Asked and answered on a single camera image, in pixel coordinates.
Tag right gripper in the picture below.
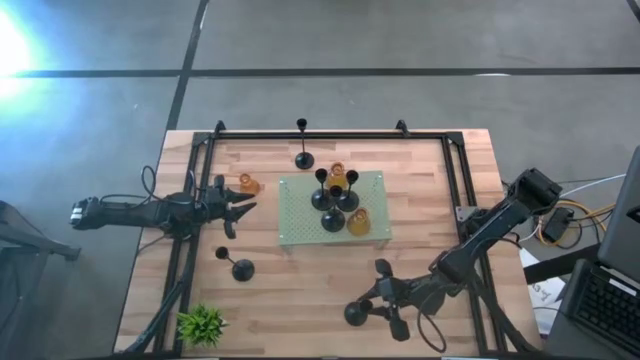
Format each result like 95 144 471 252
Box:
357 257 432 321

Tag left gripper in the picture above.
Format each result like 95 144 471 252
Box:
198 187 259 241

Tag amber glass candle holder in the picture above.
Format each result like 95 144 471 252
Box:
327 161 349 190
346 207 372 237
238 172 262 197

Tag tall black candlestick holder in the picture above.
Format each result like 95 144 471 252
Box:
335 169 361 214
342 298 375 328
215 245 256 283
320 184 347 234
310 168 335 212
293 117 316 171

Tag green perforated metal shelf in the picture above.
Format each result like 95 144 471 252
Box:
277 169 393 250

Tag small green artificial plant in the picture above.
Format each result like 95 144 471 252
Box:
175 302 230 350

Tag white paper sheet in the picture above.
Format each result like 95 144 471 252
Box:
518 247 566 335

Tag black power adapter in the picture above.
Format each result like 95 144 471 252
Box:
542 207 576 246

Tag black tripod stand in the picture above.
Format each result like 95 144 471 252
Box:
0 199 82 262

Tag black laptop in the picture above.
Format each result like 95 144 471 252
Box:
547 144 640 360

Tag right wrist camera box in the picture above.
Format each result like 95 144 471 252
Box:
388 315 412 344

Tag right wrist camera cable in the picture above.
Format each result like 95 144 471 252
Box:
417 298 448 354

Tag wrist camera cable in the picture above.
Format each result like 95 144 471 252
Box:
99 164 201 206
417 298 448 354

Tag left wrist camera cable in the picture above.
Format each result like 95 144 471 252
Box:
99 164 201 206

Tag black aluminium table frame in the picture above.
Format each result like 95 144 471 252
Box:
113 118 544 357

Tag yellow cable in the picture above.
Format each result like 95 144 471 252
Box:
537 199 617 249

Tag white cable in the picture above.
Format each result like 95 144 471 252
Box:
554 173 627 200

